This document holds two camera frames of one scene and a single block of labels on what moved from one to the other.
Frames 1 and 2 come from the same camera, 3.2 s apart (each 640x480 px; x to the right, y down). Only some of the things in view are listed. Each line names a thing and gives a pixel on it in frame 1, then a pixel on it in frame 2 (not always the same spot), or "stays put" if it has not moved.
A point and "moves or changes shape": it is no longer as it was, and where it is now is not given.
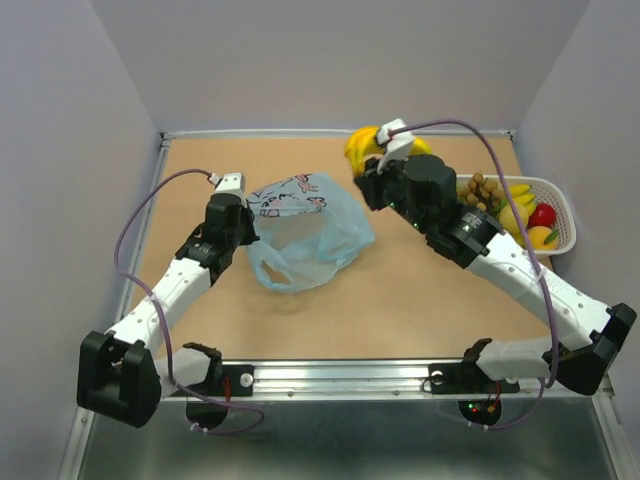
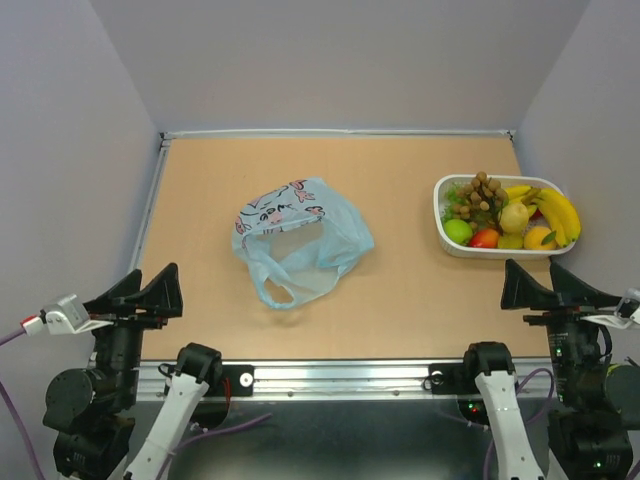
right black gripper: (373, 181) to (520, 290)
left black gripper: (247, 216) to (163, 293)
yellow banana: (363, 144) to (562, 215)
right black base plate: (465, 378) stays put
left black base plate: (241, 378) stays put
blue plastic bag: (309, 232) moves or changes shape
